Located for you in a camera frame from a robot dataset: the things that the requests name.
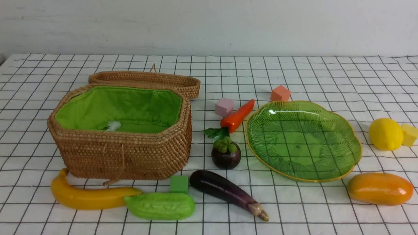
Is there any yellow lemon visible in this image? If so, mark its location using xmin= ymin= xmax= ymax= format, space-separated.
xmin=369 ymin=118 xmax=404 ymax=151

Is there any orange carrot with leaves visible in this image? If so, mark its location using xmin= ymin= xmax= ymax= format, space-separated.
xmin=203 ymin=99 xmax=255 ymax=141

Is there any green bitter gourd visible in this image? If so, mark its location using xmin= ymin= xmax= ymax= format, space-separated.
xmin=123 ymin=192 xmax=195 ymax=220

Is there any orange foam cube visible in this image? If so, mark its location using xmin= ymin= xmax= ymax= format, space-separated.
xmin=270 ymin=85 xmax=291 ymax=102

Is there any woven wicker basket green lining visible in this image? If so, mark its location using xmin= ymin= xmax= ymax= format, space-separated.
xmin=47 ymin=83 xmax=193 ymax=186

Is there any purple eggplant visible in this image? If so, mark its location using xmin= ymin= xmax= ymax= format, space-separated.
xmin=189 ymin=169 xmax=270 ymax=222

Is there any white checkered tablecloth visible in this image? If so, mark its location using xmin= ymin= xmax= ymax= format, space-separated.
xmin=0 ymin=54 xmax=418 ymax=235

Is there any dark purple mangosteen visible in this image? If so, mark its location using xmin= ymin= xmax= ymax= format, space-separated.
xmin=211 ymin=136 xmax=241 ymax=169

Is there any yellow plastic banana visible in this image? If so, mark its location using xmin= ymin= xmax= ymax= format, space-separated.
xmin=50 ymin=168 xmax=142 ymax=210

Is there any green glass leaf plate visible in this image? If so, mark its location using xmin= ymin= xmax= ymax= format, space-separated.
xmin=245 ymin=100 xmax=362 ymax=182

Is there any pink foam cube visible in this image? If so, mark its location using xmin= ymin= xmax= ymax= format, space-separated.
xmin=215 ymin=98 xmax=234 ymax=117

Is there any green foam cube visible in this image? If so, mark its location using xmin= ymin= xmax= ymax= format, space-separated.
xmin=169 ymin=175 xmax=189 ymax=194

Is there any orange mango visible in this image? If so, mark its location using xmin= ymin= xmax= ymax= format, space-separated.
xmin=347 ymin=172 xmax=414 ymax=206

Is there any woven wicker basket lid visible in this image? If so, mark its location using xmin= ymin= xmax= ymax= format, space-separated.
xmin=88 ymin=71 xmax=201 ymax=99

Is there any yellow foam cube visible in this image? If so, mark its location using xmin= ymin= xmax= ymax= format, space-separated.
xmin=401 ymin=124 xmax=418 ymax=148

